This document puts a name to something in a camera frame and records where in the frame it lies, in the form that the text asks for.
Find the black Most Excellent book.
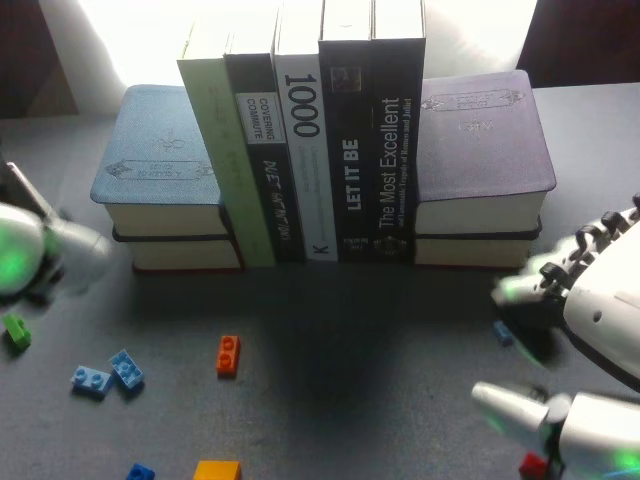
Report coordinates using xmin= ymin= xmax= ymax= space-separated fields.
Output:
xmin=368 ymin=0 xmax=427 ymax=265

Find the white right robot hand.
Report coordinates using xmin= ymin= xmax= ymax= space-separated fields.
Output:
xmin=472 ymin=192 xmax=640 ymax=480

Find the green toy brick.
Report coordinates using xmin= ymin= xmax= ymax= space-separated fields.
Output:
xmin=1 ymin=313 xmax=33 ymax=350

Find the small blue flat brick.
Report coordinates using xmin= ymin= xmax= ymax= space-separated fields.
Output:
xmin=492 ymin=319 xmax=517 ymax=348

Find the thick book with dark cover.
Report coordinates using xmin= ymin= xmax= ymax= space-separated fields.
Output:
xmin=412 ymin=214 xmax=545 ymax=270
xmin=110 ymin=224 xmax=247 ymax=275

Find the light green book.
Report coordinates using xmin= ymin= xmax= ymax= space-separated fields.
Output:
xmin=176 ymin=19 xmax=277 ymax=269

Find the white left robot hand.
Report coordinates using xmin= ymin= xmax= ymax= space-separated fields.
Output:
xmin=0 ymin=159 xmax=114 ymax=306

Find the light blue square brick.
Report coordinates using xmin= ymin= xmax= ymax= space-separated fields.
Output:
xmin=108 ymin=348 xmax=146 ymax=391

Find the blue embossed cover book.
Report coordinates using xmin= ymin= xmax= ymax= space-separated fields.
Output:
xmin=89 ymin=83 xmax=232 ymax=237

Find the yellow orange toy brick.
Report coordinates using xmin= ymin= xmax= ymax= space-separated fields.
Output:
xmin=192 ymin=460 xmax=243 ymax=480

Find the purple embossed cover book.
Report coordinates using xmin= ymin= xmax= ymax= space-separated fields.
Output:
xmin=413 ymin=69 xmax=558 ymax=237

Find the grey table cloth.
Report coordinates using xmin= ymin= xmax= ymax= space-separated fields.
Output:
xmin=0 ymin=82 xmax=640 ymax=480

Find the black Let It Be book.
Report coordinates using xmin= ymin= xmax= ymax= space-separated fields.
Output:
xmin=317 ymin=0 xmax=377 ymax=264

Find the red toy brick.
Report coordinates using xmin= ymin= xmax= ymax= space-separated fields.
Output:
xmin=518 ymin=451 xmax=551 ymax=480

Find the light blue long brick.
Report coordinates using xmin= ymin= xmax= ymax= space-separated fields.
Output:
xmin=69 ymin=365 xmax=113 ymax=399

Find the white 1000 book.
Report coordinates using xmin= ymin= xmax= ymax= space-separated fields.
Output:
xmin=269 ymin=0 xmax=340 ymax=263

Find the black Covering Commute book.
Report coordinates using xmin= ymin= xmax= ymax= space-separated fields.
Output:
xmin=222 ymin=29 xmax=307 ymax=265

